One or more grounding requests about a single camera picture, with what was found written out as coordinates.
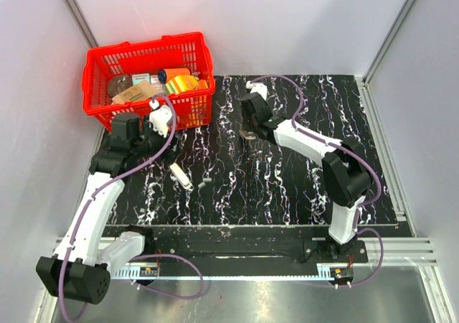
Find white stapler top cover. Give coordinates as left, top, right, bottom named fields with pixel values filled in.
left=169, top=163, right=194, bottom=191

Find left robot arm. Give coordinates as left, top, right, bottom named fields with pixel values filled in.
left=36, top=106, right=174, bottom=304

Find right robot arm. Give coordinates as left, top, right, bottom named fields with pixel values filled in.
left=240, top=92, right=373, bottom=263

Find red plastic basket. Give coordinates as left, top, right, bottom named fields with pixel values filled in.
left=82, top=32, right=216, bottom=130

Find brown cardboard package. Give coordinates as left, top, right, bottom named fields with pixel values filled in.
left=112, top=81, right=160, bottom=104

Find yellow green box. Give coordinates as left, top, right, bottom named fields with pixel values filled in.
left=165, top=75, right=199, bottom=94

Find orange blue-capped bottle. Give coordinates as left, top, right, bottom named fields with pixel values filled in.
left=157, top=67, right=191, bottom=84

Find teal label small box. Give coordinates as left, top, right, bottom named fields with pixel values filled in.
left=131, top=73, right=151, bottom=85

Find dark round pouch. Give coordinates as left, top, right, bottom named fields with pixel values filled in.
left=107, top=74, right=133, bottom=98

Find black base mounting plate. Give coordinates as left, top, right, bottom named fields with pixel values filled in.
left=103, top=225, right=369, bottom=278

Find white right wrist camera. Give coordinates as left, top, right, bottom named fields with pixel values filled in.
left=246, top=81, right=268, bottom=100

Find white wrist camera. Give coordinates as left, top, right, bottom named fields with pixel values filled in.
left=148, top=100, right=173, bottom=138
left=246, top=81, right=268, bottom=100

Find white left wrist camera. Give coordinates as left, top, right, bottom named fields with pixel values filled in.
left=148, top=100, right=173, bottom=138

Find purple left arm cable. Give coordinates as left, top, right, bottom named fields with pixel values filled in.
left=57, top=93, right=206, bottom=322

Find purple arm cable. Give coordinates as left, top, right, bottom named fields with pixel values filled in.
left=247, top=74, right=384, bottom=288
left=57, top=93, right=206, bottom=322

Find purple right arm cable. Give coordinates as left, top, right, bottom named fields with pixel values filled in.
left=247, top=74, right=384, bottom=288

